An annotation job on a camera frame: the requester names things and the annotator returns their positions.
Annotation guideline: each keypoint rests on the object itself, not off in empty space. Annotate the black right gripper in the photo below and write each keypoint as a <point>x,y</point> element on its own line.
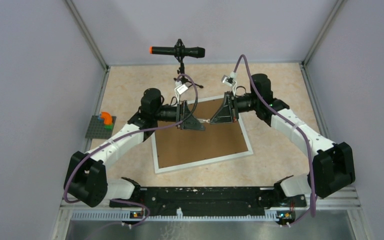
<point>227,114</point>

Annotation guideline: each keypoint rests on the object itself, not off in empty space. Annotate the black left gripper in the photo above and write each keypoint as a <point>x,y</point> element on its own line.
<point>191,123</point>

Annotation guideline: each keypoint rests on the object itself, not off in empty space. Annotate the white picture frame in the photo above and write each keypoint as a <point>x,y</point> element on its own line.
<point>198,142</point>

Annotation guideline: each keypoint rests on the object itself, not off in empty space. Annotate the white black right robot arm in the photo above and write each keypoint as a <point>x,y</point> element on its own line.
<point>332,163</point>

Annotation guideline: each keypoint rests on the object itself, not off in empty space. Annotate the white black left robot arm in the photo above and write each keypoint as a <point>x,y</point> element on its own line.
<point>86,177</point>

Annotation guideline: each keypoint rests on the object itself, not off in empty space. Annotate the black microphone tripod stand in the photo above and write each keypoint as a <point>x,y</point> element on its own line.
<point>181,79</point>

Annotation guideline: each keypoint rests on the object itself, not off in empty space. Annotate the black microphone orange tip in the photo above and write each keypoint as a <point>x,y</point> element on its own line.
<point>179,52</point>

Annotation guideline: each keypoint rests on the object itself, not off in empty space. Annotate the orange curved toy block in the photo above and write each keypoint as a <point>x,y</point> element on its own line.
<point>107,118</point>

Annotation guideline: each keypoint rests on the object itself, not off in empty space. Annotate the green toy block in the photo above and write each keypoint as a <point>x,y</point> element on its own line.
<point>109,126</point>

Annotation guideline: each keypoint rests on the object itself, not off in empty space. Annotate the blue toy block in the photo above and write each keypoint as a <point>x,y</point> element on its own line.
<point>99,118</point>

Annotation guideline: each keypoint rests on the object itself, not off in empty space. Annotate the grey lego baseplate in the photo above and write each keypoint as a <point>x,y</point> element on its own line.
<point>95,129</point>

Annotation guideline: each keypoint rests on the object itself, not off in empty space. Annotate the brown frame backing board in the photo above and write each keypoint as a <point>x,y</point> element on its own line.
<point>202,142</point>

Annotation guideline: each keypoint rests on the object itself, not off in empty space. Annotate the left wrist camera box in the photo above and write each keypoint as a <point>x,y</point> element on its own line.
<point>180,89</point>

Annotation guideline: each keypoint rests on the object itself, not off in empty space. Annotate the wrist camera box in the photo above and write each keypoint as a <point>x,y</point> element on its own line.
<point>230,79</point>
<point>180,89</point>

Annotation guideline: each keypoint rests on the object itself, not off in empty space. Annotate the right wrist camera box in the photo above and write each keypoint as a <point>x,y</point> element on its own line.
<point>230,79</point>

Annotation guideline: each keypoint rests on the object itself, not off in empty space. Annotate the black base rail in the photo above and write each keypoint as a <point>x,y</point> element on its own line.
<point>214,201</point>

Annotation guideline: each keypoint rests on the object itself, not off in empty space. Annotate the aluminium front rail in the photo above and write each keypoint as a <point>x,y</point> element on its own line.
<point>131,214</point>

